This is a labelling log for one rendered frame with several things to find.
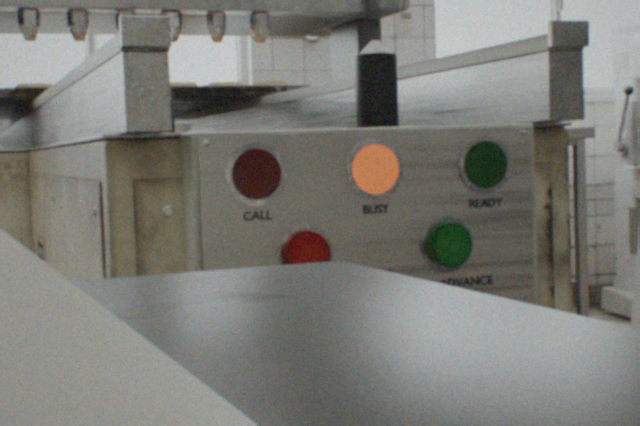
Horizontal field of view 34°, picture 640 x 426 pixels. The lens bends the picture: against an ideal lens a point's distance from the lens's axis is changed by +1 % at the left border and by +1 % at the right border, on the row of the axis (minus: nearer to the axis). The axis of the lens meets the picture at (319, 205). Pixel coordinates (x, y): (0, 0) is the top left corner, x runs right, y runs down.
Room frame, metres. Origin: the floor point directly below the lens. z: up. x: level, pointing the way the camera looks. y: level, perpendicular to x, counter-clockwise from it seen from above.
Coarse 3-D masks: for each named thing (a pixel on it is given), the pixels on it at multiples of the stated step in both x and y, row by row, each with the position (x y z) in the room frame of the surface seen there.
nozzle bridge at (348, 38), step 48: (0, 0) 1.32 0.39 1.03; (48, 0) 1.34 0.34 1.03; (96, 0) 1.36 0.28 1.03; (144, 0) 1.38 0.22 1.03; (192, 0) 1.40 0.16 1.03; (240, 0) 1.42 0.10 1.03; (288, 0) 1.44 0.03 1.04; (336, 0) 1.47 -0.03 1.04; (384, 0) 1.45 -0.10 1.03; (336, 48) 1.64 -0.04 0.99
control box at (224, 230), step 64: (384, 128) 0.67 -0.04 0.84; (448, 128) 0.69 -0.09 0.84; (512, 128) 0.70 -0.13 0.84; (192, 192) 0.63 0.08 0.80; (320, 192) 0.65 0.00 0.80; (384, 192) 0.67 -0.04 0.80; (448, 192) 0.68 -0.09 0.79; (512, 192) 0.70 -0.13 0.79; (192, 256) 0.64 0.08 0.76; (256, 256) 0.64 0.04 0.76; (384, 256) 0.67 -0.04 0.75; (512, 256) 0.70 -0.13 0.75
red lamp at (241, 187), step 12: (240, 156) 0.63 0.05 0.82; (252, 156) 0.64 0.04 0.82; (264, 156) 0.64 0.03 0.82; (240, 168) 0.63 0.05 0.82; (252, 168) 0.64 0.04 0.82; (264, 168) 0.64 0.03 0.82; (276, 168) 0.64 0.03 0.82; (240, 180) 0.63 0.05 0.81; (252, 180) 0.64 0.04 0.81; (264, 180) 0.64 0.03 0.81; (276, 180) 0.64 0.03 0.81; (240, 192) 0.63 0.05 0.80; (252, 192) 0.64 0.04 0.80; (264, 192) 0.64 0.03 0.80
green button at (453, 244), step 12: (444, 228) 0.67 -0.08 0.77; (456, 228) 0.67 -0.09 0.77; (432, 240) 0.67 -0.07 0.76; (444, 240) 0.67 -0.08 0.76; (456, 240) 0.67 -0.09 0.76; (468, 240) 0.68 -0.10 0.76; (432, 252) 0.67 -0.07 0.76; (444, 252) 0.67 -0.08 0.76; (456, 252) 0.67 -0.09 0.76; (468, 252) 0.68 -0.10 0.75; (444, 264) 0.67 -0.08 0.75; (456, 264) 0.67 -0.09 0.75
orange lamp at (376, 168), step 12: (372, 144) 0.66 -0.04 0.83; (360, 156) 0.66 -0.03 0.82; (372, 156) 0.66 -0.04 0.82; (384, 156) 0.67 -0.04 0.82; (360, 168) 0.66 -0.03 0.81; (372, 168) 0.66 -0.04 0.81; (384, 168) 0.67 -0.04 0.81; (396, 168) 0.67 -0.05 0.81; (360, 180) 0.66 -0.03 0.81; (372, 180) 0.66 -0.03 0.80; (384, 180) 0.67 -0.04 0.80; (396, 180) 0.67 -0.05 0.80; (372, 192) 0.66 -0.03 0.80
